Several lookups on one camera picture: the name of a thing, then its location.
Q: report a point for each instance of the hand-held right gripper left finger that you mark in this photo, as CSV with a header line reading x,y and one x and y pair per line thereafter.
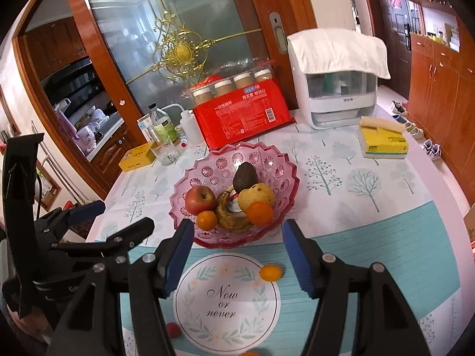
x,y
178,263

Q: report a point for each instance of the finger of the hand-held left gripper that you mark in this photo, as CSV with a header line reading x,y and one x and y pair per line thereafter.
x,y
87,209
137,231

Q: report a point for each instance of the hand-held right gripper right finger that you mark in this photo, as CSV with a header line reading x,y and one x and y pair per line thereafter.
x,y
297,259

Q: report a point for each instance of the small orange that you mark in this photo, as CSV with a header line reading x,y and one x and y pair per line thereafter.
x,y
271,272

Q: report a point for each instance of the red apple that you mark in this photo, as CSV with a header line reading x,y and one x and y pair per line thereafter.
x,y
200,200

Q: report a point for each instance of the red lychee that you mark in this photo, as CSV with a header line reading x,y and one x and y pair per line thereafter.
x,y
173,330

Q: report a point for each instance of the brown spotted banana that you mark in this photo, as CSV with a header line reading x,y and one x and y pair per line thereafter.
x,y
226,215

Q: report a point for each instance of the yellow pear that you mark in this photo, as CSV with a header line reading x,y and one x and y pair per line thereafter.
x,y
256,193

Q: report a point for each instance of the dark avocado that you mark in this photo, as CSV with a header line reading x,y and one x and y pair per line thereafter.
x,y
245,178

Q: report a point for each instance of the pink plastic bowl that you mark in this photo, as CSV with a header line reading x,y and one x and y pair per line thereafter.
x,y
219,167

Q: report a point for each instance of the wooden kitchen base cabinet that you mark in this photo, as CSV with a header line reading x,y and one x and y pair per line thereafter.
x,y
111,152

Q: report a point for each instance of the yellow tin box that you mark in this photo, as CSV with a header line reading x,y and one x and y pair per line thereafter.
x,y
135,157

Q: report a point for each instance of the teal striped table mat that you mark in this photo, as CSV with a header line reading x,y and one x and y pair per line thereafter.
x,y
371,237

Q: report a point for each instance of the clear drinking glass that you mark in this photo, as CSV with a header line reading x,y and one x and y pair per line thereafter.
x,y
165,154

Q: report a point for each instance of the small white blue carton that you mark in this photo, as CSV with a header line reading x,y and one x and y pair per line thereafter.
x,y
144,128

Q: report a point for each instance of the green label glass bottle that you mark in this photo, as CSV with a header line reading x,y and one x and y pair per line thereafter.
x,y
163,129

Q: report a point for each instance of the white plastic squeeze bottle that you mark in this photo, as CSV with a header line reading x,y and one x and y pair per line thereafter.
x,y
193,129

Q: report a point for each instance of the wooden kitchen upper cabinet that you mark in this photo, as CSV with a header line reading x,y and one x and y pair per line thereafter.
x,y
55,44

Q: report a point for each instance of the yellow tissue pack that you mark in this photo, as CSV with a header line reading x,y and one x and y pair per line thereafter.
x,y
382,142

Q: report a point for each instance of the red paper cup package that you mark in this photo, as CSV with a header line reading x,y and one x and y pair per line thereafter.
x,y
245,118

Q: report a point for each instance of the white countertop appliance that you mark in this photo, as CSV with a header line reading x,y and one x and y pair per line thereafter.
x,y
334,96

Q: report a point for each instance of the pale slipper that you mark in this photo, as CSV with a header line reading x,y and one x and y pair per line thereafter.
x,y
412,129

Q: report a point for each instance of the white purple sneaker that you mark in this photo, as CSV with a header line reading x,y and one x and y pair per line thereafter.
x,y
432,149

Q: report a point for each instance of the cardboard box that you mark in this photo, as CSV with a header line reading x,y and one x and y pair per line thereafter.
x,y
469,224

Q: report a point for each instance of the wooden framed glass door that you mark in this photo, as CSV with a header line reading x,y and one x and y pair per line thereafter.
x,y
122,26

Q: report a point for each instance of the black white sneaker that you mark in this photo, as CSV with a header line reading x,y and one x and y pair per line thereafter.
x,y
399,106

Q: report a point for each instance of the gold door ornament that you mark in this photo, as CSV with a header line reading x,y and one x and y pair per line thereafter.
x,y
182,50

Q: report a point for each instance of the white towel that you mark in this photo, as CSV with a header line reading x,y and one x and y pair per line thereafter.
x,y
334,48

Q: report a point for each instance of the dark entry door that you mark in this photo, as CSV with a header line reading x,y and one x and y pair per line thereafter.
x,y
393,44

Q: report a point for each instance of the wooden picture frame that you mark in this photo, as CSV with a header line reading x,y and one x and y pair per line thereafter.
x,y
50,189

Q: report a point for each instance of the wooden wall cabinet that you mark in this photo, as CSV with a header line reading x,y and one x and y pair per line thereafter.
x,y
438,92

